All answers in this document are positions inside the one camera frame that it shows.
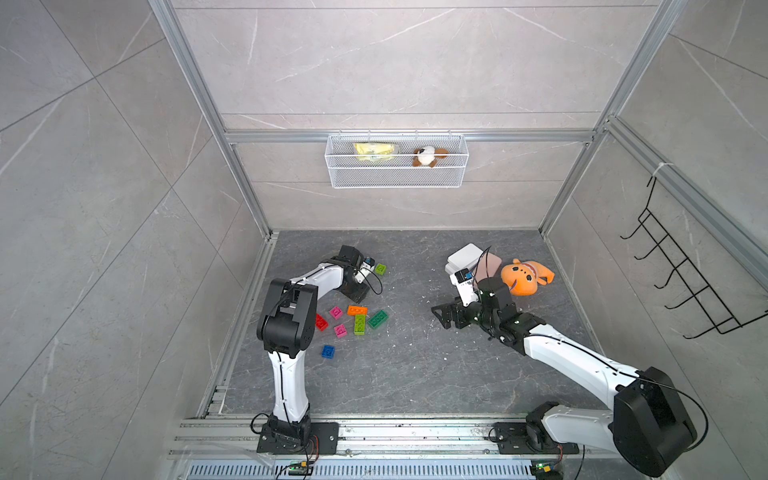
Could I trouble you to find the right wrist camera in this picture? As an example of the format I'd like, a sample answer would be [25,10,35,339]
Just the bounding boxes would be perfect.
[450,269,478,307]

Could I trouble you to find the pink rectangular box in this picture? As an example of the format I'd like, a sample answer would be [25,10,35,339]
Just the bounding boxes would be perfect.
[473,252,502,282]

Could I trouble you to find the lime green long brick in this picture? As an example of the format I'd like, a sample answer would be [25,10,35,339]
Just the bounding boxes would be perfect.
[353,314,366,336]

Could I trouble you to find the orange plush toy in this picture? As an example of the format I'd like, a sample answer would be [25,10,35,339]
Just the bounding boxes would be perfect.
[501,259,555,296]

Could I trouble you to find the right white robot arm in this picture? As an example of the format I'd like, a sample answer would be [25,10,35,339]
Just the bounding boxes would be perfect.
[431,270,705,478]

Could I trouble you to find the aluminium mounting rail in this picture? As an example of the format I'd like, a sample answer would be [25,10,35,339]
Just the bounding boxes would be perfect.
[167,416,631,463]

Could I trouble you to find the yellow packet in basket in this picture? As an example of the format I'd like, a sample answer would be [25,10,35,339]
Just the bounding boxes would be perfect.
[353,142,400,163]

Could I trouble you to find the red lego brick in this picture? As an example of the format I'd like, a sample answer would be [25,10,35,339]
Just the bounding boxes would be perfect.
[315,314,329,331]

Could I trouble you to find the brown white plush toy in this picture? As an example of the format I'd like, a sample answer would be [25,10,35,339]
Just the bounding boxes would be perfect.
[412,146,449,168]

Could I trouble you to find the black wall hook rack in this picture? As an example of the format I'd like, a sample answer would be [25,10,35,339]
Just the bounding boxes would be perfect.
[619,176,767,340]

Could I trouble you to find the lower magenta lego brick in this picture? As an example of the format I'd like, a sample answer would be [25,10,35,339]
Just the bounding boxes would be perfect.
[333,324,347,338]

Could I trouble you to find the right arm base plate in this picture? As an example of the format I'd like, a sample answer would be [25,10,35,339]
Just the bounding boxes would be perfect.
[488,422,580,455]

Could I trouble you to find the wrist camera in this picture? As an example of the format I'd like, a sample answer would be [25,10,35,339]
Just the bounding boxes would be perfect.
[354,257,376,283]
[450,269,478,307]

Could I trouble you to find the blue lego brick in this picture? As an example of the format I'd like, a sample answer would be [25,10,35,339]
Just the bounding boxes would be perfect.
[321,345,336,359]

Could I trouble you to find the white rectangular box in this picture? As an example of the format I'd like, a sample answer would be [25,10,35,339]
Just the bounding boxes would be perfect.
[445,243,483,274]

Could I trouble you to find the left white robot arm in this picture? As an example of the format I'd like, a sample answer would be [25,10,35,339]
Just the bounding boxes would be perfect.
[257,245,376,447]

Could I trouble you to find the dark green lego brick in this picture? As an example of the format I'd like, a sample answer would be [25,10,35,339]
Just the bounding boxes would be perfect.
[368,310,389,329]

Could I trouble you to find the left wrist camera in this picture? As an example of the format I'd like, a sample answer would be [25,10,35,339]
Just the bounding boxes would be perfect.
[354,257,376,283]

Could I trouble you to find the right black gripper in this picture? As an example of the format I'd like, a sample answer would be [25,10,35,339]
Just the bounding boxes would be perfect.
[431,293,497,331]

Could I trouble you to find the orange lego brick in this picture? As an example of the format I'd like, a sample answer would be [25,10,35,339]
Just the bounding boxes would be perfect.
[347,305,368,316]

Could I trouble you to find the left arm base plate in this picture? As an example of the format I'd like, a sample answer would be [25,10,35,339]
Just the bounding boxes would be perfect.
[257,421,340,455]

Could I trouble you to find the white wire basket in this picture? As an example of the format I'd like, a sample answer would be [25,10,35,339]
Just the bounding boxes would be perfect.
[324,132,469,189]

